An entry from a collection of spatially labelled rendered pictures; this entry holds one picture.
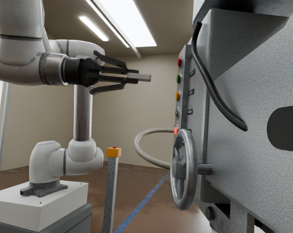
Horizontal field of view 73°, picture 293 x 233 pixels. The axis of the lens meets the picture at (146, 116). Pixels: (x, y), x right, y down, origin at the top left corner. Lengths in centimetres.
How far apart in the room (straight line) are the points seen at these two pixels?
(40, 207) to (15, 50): 71
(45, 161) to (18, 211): 25
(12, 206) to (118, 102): 659
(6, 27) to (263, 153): 59
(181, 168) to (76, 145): 87
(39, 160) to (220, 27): 105
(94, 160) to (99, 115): 666
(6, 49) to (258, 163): 59
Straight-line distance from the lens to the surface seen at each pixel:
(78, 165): 120
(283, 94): 25
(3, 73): 64
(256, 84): 30
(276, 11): 63
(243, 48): 50
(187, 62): 58
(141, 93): 727
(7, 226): 124
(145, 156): 102
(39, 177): 123
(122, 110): 742
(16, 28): 61
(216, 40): 48
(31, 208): 113
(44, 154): 121
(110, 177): 205
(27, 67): 61
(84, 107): 115
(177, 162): 38
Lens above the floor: 129
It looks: 4 degrees up
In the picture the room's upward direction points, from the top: 4 degrees clockwise
